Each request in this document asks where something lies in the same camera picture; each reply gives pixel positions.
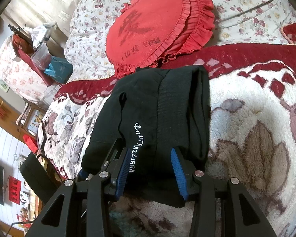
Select wooden furniture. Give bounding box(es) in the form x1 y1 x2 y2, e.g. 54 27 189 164
0 97 46 142

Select cream curtain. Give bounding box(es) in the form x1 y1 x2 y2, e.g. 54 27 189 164
1 0 80 35

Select black bag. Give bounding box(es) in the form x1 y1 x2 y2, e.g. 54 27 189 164
20 152 61 204

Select red heart cushion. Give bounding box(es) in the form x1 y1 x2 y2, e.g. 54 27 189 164
106 0 214 78

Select dark red bag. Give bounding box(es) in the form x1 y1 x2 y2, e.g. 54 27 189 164
11 34 54 87

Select black pants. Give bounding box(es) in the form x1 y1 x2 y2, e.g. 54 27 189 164
81 65 210 208

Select small-flower quilt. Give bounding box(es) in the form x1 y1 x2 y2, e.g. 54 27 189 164
65 0 296 81

